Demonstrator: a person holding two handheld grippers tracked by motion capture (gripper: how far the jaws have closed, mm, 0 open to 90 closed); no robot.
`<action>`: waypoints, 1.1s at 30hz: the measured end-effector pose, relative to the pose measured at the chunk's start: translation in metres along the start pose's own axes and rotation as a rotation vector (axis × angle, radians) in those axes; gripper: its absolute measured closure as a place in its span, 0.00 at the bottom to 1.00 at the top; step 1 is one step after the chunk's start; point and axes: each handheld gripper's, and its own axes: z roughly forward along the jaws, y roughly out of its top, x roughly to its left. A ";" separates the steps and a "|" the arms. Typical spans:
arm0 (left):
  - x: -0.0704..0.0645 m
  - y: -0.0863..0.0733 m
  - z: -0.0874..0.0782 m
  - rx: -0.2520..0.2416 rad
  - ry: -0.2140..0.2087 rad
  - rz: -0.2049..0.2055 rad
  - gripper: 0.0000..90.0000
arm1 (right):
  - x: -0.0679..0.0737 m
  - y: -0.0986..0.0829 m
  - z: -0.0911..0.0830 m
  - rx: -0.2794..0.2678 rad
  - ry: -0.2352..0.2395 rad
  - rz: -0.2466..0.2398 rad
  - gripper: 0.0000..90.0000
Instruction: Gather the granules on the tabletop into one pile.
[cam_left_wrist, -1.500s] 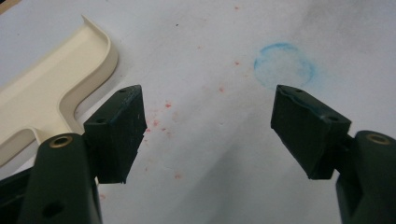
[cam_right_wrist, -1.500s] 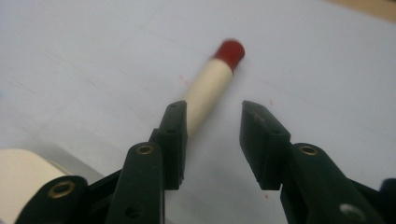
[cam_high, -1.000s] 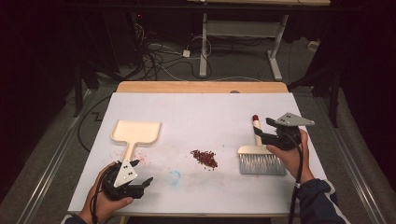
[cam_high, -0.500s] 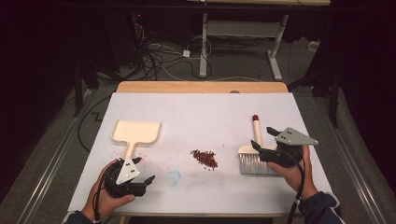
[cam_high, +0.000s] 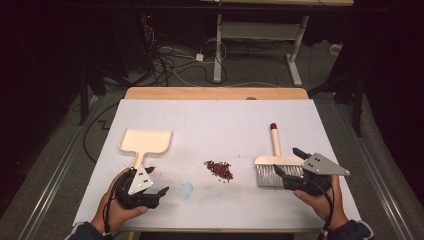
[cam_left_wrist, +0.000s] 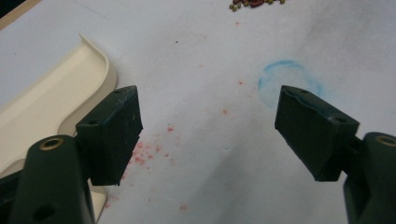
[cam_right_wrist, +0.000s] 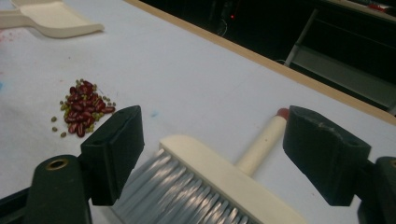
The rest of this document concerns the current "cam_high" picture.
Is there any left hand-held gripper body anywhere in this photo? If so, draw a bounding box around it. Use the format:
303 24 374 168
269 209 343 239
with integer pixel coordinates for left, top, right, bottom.
114 165 161 211

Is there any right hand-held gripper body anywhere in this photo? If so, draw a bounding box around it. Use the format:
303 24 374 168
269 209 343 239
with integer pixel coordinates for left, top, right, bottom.
282 152 351 197

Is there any cream hand brush red tip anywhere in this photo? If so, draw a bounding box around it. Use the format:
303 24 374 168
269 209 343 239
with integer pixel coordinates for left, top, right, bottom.
254 122 305 188

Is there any cream plastic dustpan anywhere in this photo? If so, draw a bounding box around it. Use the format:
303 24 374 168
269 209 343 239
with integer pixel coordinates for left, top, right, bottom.
118 128 174 170

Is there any scatter of red beans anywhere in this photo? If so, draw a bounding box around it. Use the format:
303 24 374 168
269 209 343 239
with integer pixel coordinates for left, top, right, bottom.
203 159 235 184

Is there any person's right hand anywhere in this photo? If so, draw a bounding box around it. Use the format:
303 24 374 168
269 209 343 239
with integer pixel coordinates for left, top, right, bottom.
293 175 350 231

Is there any person's left hand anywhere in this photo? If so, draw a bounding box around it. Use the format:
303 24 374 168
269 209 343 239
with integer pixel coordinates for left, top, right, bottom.
90 168 149 234

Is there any black metal stand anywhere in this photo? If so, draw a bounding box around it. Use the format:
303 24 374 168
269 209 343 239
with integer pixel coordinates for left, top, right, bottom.
307 71 365 138
77 64 104 128

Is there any white board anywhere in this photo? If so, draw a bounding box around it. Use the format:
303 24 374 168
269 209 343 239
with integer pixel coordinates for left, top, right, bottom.
72 98 365 231

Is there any wooden table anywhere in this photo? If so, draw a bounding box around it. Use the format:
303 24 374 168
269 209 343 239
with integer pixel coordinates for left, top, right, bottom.
73 86 365 234

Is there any right hand-held gripper black cable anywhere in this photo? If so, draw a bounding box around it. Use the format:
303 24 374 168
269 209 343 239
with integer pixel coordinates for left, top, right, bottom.
311 179 336 240

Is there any hand-held gripper black cable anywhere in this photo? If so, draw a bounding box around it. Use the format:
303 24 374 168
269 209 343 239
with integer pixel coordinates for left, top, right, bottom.
311 179 336 240
102 172 132 238

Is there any left hand-held gripper black cable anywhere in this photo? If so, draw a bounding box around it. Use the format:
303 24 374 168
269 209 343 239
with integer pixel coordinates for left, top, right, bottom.
102 172 132 238

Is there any metal floor rail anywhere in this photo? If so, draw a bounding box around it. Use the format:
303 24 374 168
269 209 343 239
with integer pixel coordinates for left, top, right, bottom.
13 95 98 240
335 102 416 240

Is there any black floor cable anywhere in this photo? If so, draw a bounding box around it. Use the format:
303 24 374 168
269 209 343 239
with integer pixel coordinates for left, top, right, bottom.
82 101 122 165

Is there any tangle of floor cables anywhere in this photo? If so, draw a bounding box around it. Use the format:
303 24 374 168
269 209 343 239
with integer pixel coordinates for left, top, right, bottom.
139 19 231 88

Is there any white metal desk frame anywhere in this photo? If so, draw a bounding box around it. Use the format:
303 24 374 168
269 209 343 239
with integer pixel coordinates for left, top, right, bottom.
199 0 355 88

